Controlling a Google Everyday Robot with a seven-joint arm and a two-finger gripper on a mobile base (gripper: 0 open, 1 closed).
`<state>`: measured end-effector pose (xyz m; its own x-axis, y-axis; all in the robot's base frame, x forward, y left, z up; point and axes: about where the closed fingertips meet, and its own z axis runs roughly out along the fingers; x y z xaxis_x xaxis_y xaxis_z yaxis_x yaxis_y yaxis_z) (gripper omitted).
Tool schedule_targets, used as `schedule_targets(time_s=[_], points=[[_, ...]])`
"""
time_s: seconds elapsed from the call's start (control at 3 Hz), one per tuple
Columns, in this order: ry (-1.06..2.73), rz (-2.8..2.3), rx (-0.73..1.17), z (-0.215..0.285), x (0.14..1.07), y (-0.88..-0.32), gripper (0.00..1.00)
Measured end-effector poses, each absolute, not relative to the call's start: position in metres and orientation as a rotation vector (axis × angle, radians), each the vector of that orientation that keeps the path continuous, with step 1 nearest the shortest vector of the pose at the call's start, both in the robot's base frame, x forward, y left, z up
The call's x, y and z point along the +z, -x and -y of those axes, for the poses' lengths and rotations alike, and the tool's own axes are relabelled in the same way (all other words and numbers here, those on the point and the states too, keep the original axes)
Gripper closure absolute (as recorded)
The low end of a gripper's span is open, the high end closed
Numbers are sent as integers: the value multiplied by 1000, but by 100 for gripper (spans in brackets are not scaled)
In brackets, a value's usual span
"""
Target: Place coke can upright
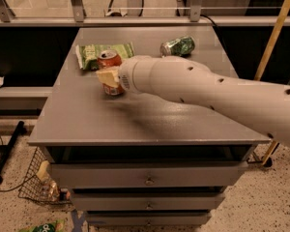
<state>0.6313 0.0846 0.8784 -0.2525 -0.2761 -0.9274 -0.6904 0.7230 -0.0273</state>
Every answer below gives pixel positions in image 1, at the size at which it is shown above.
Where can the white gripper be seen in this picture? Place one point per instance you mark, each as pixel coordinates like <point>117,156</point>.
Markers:
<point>126,76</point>

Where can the red coke can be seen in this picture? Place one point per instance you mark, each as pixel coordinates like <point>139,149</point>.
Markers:
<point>110,58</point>

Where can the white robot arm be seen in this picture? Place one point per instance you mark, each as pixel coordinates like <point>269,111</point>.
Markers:
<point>261,106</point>

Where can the green soda can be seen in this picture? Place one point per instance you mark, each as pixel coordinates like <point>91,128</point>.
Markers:
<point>178,47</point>

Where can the green chip bag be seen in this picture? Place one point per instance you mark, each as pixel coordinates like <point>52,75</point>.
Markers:
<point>87,55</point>

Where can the grey drawer cabinet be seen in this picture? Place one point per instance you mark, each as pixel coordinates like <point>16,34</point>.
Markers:
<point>81,124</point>

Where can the top grey drawer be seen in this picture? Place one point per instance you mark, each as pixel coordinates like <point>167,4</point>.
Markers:
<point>147,175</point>

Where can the grey drawer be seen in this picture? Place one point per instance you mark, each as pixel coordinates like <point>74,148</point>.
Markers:
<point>143,219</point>
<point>147,175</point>
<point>147,201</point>

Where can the middle grey drawer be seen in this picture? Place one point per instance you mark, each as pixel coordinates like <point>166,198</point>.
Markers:
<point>147,201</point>

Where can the bottom grey drawer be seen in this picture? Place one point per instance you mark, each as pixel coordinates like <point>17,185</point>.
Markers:
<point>143,219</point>

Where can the black metal stand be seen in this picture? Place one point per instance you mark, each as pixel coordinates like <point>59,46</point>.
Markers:
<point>5,150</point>

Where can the green bag on floor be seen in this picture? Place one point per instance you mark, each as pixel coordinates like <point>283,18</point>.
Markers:
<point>55,226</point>

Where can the metal railing frame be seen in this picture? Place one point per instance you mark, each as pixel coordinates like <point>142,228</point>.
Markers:
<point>96,12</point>

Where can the wire basket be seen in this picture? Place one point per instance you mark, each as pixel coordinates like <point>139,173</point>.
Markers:
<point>39,187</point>

